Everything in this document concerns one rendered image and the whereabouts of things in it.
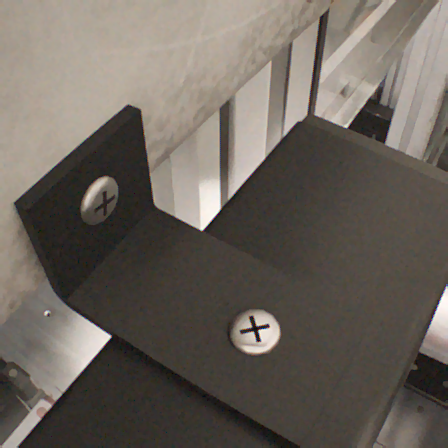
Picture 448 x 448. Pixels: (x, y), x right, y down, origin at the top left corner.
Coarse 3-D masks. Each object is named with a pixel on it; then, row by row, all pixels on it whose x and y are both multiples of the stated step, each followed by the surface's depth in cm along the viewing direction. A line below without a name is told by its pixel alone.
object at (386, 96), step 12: (408, 48) 60; (396, 72) 63; (384, 84) 65; (396, 84) 64; (372, 96) 67; (384, 96) 67; (396, 96) 66; (372, 108) 67; (384, 108) 67; (360, 120) 69; (372, 120) 67; (384, 120) 66; (444, 120) 74; (360, 132) 70; (372, 132) 69; (384, 132) 68
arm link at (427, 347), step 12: (444, 300) 42; (444, 312) 41; (432, 324) 42; (444, 324) 41; (432, 336) 42; (444, 336) 42; (420, 348) 44; (432, 348) 43; (444, 348) 42; (444, 360) 43
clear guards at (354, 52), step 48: (336, 0) 13; (384, 0) 17; (432, 0) 25; (336, 48) 15; (384, 48) 20; (336, 96) 17; (192, 144) 10; (432, 144) 71; (192, 192) 11; (48, 288) 8; (0, 336) 7; (48, 336) 8; (96, 336) 10; (0, 384) 8; (48, 384) 9; (0, 432) 8
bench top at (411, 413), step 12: (444, 156) 108; (444, 168) 106; (408, 396) 75; (420, 396) 75; (396, 408) 74; (408, 408) 74; (420, 408) 74; (432, 408) 74; (444, 408) 74; (396, 420) 73; (408, 420) 73; (420, 420) 73; (432, 420) 72; (444, 420) 72; (384, 432) 72; (396, 432) 72; (408, 432) 71; (420, 432) 71; (432, 432) 71; (444, 432) 71; (384, 444) 71; (396, 444) 70; (408, 444) 70; (420, 444) 70; (432, 444) 70; (444, 444) 70
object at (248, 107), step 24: (312, 24) 12; (432, 24) 47; (312, 48) 13; (264, 72) 11; (288, 72) 13; (408, 72) 52; (432, 72) 50; (240, 96) 11; (264, 96) 12; (288, 96) 13; (408, 96) 54; (432, 96) 52; (240, 120) 11; (264, 120) 13; (288, 120) 14; (432, 120) 55; (240, 144) 12; (264, 144) 13; (240, 168) 13
